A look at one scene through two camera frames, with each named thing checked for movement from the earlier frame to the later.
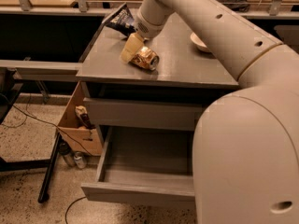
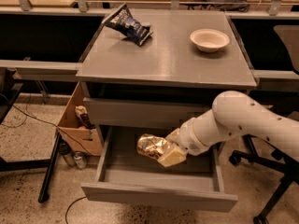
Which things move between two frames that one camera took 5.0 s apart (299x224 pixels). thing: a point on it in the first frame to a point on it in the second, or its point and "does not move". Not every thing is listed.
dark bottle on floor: (64, 148) does not move
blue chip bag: (121, 20) does not move
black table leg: (48, 164) does not move
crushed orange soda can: (147, 58) to (152, 146)
